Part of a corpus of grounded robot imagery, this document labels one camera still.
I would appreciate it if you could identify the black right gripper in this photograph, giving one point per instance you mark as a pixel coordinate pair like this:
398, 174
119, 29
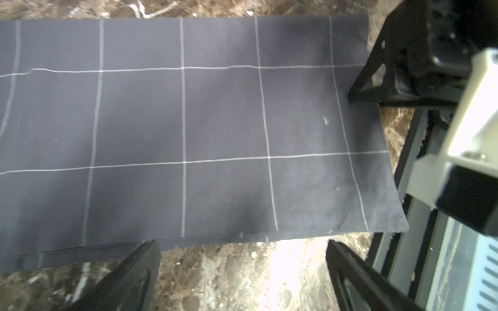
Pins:
423, 54

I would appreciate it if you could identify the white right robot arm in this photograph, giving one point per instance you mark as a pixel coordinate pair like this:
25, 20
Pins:
461, 180

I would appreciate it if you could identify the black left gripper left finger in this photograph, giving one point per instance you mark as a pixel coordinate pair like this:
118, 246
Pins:
130, 286

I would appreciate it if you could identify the grey checked pillowcase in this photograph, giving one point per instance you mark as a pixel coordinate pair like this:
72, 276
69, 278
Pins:
186, 131

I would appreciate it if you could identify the white slotted cable duct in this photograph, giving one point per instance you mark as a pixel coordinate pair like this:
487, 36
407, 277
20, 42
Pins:
482, 287

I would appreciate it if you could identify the black front mounting rail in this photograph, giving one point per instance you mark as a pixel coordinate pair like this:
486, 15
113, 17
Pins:
409, 260

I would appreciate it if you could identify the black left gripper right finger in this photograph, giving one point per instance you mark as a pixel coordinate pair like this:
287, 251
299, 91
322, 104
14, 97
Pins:
358, 286

